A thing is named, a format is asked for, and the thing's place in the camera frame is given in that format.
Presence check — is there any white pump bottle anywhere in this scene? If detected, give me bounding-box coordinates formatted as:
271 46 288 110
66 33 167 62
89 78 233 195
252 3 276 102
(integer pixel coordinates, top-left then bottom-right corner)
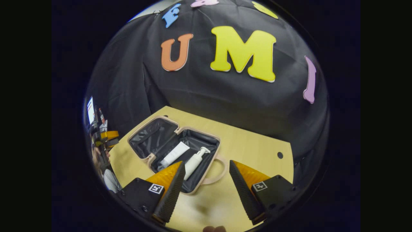
183 147 211 181

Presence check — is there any computer monitor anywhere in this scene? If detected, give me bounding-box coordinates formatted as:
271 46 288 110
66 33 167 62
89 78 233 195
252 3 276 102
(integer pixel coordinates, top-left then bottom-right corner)
86 96 96 124

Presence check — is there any white cream tube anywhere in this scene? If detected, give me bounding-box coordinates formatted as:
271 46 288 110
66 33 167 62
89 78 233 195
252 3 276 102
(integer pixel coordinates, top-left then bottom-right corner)
160 141 190 168

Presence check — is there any black backdrop cloth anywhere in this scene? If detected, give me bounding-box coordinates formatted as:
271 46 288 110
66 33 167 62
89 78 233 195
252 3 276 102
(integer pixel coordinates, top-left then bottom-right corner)
84 0 329 187

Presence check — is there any pink suitcase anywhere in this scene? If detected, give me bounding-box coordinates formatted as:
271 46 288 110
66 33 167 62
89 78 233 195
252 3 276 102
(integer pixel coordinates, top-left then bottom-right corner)
127 115 228 195

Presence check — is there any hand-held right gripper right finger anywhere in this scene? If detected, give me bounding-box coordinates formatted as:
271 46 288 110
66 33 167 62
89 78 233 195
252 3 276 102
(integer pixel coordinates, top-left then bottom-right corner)
229 159 298 226

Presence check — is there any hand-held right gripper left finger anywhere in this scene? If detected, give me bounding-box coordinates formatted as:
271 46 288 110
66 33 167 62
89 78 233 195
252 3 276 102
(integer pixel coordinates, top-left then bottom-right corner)
117 160 186 226

